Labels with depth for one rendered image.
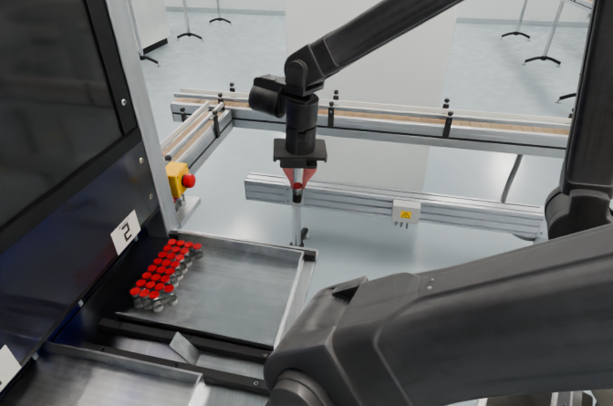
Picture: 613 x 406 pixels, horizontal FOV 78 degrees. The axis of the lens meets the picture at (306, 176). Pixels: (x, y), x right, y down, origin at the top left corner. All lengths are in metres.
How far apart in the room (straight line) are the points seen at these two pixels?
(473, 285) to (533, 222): 1.74
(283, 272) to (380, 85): 1.43
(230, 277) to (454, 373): 0.79
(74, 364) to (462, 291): 0.81
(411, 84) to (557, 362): 2.02
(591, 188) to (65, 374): 0.92
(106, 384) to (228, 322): 0.24
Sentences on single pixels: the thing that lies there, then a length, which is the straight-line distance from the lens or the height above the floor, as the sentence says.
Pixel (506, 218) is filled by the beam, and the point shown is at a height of 0.51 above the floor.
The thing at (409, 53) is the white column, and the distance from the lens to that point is 2.12.
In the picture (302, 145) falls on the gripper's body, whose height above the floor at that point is 1.25.
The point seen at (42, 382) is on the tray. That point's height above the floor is 0.88.
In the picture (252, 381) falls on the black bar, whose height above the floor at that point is 0.90.
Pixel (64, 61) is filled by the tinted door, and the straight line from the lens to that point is 0.78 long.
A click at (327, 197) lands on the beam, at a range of 1.82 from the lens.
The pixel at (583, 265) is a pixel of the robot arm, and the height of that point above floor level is 1.47.
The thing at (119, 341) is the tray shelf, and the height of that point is 0.88.
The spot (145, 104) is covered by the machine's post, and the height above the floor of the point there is 1.25.
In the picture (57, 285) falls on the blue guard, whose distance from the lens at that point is 0.82.
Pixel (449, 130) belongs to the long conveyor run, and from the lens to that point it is 1.59.
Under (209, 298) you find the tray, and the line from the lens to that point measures 0.93.
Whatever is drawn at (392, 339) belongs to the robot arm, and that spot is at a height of 1.41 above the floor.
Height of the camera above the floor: 1.58
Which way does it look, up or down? 33 degrees down
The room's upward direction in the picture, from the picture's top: straight up
